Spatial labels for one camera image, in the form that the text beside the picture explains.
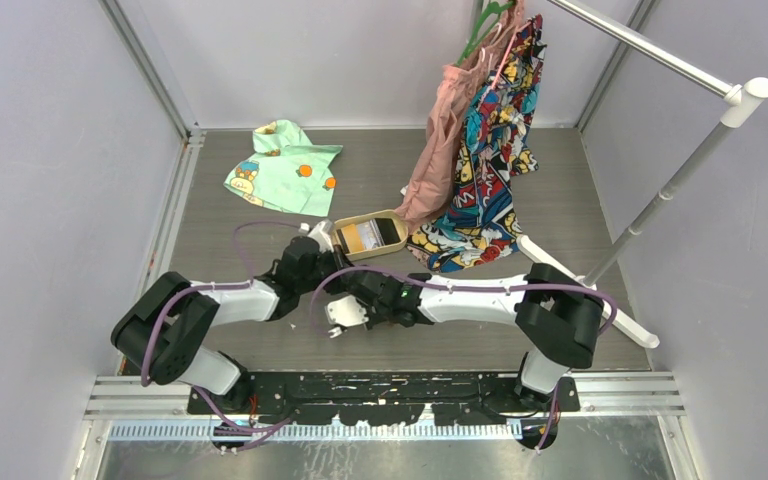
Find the white VIP card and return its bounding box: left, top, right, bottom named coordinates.
left=357, top=219, right=384, bottom=251

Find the slotted aluminium rail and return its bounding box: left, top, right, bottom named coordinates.
left=108, top=419, right=522, bottom=442

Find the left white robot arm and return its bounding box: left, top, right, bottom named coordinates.
left=111, top=236, right=350, bottom=413

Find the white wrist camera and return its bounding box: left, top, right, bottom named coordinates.
left=298, top=219, right=334, bottom=252
left=325, top=295, right=369, bottom=338

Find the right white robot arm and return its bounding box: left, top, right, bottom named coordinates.
left=325, top=263, right=607, bottom=411

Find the white metal clothes rack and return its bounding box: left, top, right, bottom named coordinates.
left=513, top=1, right=768, bottom=376

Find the green clothes hanger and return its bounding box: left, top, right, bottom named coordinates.
left=454, top=1, right=515, bottom=66

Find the green cartoon child shirt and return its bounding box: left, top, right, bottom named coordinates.
left=223, top=119, right=343, bottom=217

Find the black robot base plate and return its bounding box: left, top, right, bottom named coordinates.
left=187, top=371, right=581, bottom=429

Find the colourful comic print garment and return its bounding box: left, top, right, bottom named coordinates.
left=407, top=15, right=545, bottom=273

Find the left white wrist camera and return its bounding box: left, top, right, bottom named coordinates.
left=298, top=219, right=334, bottom=252

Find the beige oval card tray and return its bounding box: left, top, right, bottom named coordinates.
left=331, top=210, right=409, bottom=262

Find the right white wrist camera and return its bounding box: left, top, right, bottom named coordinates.
left=325, top=295, right=369, bottom=338

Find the pink hanging garment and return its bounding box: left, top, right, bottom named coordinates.
left=395, top=1, right=526, bottom=232

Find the gold credit card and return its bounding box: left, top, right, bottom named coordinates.
left=338, top=224, right=365, bottom=254

